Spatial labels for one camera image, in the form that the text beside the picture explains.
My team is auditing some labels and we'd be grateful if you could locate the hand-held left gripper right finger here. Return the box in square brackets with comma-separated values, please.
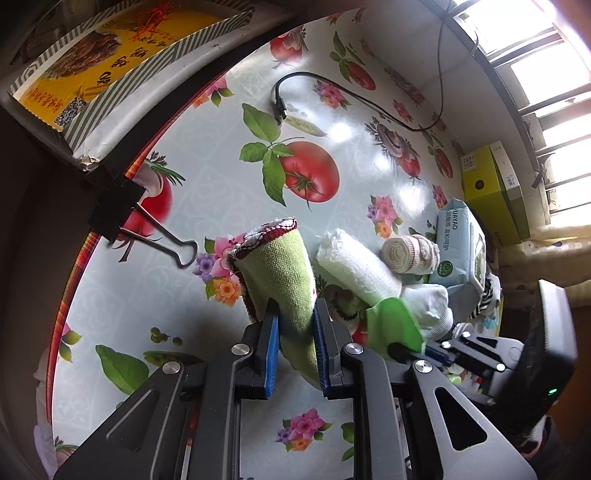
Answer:
[311, 298, 539, 480]

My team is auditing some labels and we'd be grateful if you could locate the floral tablecloth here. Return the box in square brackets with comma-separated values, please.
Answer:
[46, 0, 504, 480]

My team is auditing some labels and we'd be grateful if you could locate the green white carton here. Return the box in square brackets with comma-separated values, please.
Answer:
[489, 141, 532, 241]

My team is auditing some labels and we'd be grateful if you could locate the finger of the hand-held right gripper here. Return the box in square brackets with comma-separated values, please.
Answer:
[387, 339, 455, 370]

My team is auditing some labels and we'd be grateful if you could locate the green rabbit towel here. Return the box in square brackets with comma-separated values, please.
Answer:
[227, 217, 324, 391]

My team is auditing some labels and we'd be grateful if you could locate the cream curtain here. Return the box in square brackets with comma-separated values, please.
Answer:
[496, 226, 591, 289]

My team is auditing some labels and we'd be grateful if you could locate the white towel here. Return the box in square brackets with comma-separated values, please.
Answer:
[314, 228, 402, 308]

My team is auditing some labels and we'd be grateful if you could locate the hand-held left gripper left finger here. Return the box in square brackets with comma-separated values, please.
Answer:
[54, 298, 282, 480]

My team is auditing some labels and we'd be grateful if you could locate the white red striped sock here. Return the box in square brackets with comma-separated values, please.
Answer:
[381, 234, 440, 276]

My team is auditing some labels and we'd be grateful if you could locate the yellow-green shoe box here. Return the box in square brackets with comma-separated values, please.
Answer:
[462, 145, 522, 245]

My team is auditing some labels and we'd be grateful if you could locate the black cable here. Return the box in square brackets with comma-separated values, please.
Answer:
[270, 0, 481, 132]

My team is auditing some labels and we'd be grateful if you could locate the window with metal bars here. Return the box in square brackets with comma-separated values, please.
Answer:
[443, 0, 591, 227]

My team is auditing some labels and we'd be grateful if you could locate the wet wipes pack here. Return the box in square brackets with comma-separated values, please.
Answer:
[429, 198, 488, 291]

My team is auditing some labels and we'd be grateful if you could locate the black white striped sock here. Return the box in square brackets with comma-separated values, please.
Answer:
[468, 277, 504, 319]

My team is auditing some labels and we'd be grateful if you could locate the bright green cloth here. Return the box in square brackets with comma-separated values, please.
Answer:
[365, 298, 428, 358]

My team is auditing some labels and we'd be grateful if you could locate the black binder clip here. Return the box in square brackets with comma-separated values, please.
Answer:
[88, 168, 199, 268]

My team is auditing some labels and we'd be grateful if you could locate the printed cardboard box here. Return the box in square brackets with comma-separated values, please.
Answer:
[7, 7, 259, 160]

